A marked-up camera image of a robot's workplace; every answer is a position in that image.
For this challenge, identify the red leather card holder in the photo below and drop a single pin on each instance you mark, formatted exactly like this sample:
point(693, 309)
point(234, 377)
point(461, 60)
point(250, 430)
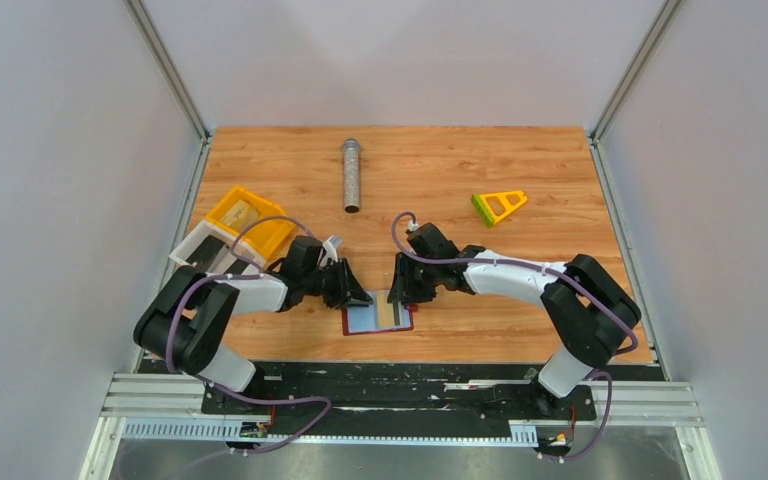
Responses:
point(360, 320)

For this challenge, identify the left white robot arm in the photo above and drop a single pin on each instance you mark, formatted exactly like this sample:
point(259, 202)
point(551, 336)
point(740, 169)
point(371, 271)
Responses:
point(186, 321)

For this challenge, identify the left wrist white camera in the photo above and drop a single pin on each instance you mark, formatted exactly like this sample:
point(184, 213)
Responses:
point(330, 250)

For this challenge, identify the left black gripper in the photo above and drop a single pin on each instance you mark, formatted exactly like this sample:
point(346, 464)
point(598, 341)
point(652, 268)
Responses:
point(338, 283)

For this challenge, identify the black VIP credit card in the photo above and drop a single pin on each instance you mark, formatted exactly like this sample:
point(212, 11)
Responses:
point(204, 255)

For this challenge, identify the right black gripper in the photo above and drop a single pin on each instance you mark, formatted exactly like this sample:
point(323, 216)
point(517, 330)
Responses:
point(413, 280)

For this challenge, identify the yellow green triangular bracket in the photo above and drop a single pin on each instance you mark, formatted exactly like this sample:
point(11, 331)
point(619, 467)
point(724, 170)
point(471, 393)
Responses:
point(494, 207)

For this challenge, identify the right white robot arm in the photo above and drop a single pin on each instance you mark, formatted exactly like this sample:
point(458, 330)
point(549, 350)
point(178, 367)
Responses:
point(593, 316)

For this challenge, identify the yellow plastic bin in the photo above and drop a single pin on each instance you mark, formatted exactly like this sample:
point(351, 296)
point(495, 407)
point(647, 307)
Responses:
point(266, 238)

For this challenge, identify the white plastic bin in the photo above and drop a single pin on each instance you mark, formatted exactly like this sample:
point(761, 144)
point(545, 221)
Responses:
point(226, 262)

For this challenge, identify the gold VIP card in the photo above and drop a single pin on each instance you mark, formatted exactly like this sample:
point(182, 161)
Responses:
point(239, 216)
point(393, 317)

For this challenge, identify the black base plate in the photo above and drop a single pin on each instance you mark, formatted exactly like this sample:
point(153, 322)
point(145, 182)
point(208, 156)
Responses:
point(420, 399)

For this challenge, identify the grey metal tube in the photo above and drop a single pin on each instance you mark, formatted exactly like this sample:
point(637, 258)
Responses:
point(351, 150)

